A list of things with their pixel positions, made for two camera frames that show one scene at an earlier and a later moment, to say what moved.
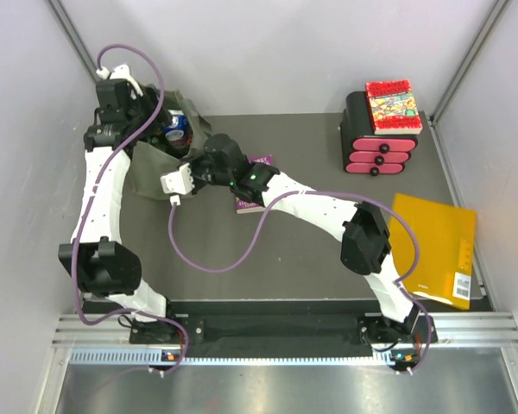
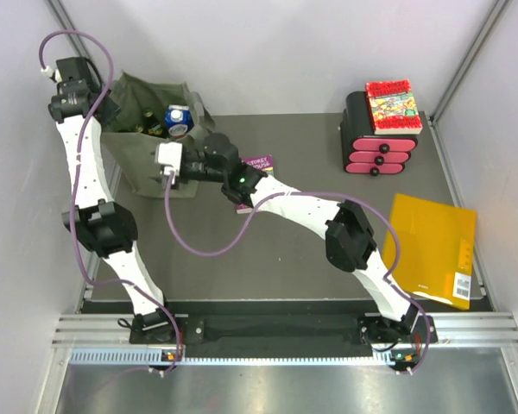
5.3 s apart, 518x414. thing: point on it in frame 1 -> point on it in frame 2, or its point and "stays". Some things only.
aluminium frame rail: x=97 y=337 stays
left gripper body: x=140 y=110 -> x=110 y=109
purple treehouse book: x=246 y=207 stays
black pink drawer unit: x=363 y=151 stays
